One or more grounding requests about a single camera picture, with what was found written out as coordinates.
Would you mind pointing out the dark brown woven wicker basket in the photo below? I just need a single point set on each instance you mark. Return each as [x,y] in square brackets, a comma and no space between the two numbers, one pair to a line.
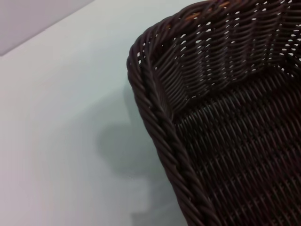
[235,153]

